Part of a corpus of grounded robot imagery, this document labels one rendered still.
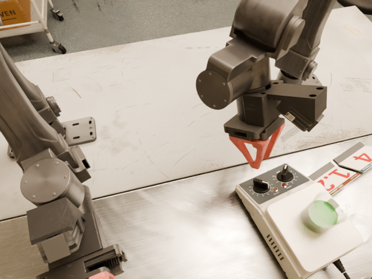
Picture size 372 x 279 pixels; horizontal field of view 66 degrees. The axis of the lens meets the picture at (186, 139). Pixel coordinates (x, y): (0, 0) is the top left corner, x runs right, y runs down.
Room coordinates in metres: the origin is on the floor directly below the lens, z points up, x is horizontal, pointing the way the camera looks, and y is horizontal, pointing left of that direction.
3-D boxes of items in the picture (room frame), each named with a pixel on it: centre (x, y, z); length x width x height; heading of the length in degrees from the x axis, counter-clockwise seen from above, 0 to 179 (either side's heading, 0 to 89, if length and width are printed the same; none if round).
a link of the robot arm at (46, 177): (0.17, 0.18, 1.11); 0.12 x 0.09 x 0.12; 33
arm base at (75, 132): (0.38, 0.32, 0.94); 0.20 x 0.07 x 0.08; 103
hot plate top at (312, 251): (0.14, -0.21, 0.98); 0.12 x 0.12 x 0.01; 24
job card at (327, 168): (0.25, -0.30, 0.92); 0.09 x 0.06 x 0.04; 122
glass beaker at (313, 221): (0.14, -0.22, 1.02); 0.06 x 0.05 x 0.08; 156
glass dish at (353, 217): (0.15, -0.33, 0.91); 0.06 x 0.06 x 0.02
